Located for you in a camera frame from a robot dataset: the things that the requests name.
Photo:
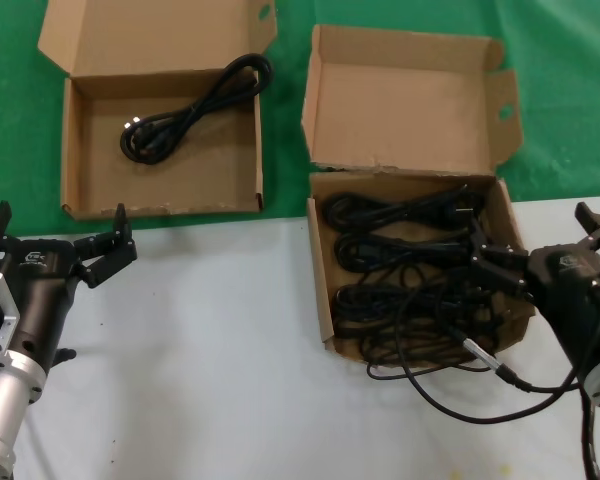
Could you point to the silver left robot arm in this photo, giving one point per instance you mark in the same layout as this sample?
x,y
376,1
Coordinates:
x,y
2,405

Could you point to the cardboard box with intact lid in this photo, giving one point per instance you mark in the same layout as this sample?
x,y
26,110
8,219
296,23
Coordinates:
x,y
170,170

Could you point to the small black knob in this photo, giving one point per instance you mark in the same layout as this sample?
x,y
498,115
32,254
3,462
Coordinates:
x,y
66,355

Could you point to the cardboard box with torn lid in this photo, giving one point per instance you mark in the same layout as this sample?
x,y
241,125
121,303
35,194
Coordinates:
x,y
405,110

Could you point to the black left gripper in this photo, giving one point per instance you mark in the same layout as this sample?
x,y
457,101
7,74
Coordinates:
x,y
45,285

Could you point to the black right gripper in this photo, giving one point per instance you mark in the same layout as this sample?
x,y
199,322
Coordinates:
x,y
570,300

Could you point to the green cloth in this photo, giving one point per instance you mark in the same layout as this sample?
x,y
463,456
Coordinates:
x,y
290,100

